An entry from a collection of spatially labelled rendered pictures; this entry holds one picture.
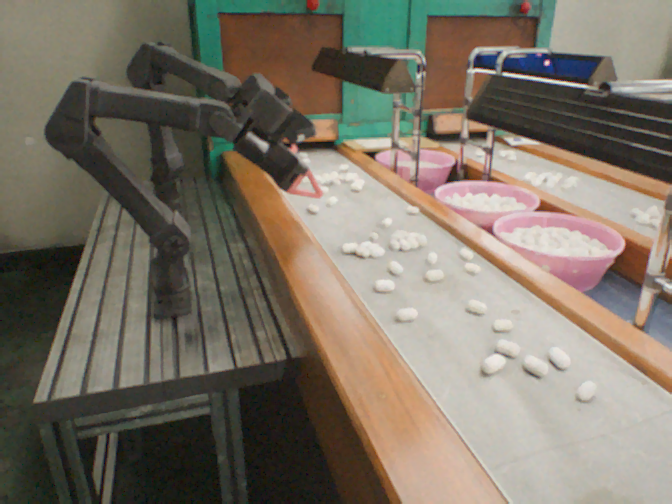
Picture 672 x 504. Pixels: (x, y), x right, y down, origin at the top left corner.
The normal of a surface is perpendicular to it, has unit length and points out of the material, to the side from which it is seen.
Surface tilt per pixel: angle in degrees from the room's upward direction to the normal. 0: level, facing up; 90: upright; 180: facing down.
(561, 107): 58
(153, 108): 87
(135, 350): 0
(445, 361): 0
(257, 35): 90
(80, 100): 90
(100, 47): 90
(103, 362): 0
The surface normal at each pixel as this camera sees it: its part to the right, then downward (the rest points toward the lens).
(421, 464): 0.01, -0.92
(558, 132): -0.79, -0.40
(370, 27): 0.31, 0.38
